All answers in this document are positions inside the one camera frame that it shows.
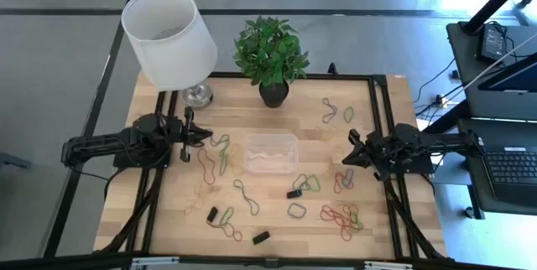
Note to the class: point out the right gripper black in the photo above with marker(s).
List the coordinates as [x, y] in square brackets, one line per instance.
[379, 152]

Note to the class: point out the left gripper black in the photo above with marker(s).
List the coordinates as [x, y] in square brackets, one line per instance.
[176, 132]

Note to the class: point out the bands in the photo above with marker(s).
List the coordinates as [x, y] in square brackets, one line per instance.
[335, 152]

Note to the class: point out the red rubber band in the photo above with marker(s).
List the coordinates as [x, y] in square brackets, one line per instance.
[200, 157]
[335, 184]
[331, 215]
[345, 234]
[228, 230]

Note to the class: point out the purple rubber band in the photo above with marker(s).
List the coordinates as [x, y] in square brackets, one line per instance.
[351, 180]

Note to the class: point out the small green rubber band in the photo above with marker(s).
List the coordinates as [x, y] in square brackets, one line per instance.
[344, 114]

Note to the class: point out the grey rubber band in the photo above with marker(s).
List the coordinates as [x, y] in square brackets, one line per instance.
[245, 196]
[331, 108]

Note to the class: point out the yellow rubber band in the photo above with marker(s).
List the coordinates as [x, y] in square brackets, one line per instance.
[239, 165]
[350, 206]
[197, 196]

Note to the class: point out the wide black rubber band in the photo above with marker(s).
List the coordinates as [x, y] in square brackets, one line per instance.
[261, 237]
[293, 194]
[212, 214]

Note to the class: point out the blue rubber band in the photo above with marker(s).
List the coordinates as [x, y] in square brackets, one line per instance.
[289, 210]

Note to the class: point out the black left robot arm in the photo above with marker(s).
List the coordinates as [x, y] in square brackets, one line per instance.
[96, 142]

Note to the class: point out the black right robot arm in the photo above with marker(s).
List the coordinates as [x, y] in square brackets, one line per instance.
[440, 144]

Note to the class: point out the clear plastic bin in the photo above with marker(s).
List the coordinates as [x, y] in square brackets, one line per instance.
[251, 169]

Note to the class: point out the black clamp knob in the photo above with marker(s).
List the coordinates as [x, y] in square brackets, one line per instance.
[332, 69]

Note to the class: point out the white power strip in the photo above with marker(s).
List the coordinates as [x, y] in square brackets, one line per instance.
[439, 101]

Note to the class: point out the white shade table lamp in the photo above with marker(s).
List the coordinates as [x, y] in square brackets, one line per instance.
[168, 43]

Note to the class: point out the green potted plant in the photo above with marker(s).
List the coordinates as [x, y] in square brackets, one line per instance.
[270, 52]

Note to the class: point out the black caster wheel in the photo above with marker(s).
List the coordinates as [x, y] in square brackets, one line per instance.
[469, 211]

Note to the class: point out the black keyboard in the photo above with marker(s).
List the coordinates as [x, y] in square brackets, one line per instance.
[512, 169]

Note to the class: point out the thin white rod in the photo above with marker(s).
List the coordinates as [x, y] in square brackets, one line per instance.
[499, 62]

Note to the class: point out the dark monitor screen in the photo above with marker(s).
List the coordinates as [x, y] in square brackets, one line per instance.
[509, 78]

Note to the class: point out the black power adapter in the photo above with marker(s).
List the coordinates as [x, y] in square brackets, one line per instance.
[491, 43]

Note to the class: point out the black crossbar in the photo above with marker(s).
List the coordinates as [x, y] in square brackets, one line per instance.
[63, 261]

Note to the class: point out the grey furniture leg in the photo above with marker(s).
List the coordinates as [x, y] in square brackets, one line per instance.
[12, 161]

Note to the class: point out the black diagonal pole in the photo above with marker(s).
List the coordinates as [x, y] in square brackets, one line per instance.
[495, 1]

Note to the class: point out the silver metal bracket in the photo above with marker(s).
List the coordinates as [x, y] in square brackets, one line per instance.
[388, 266]
[153, 261]

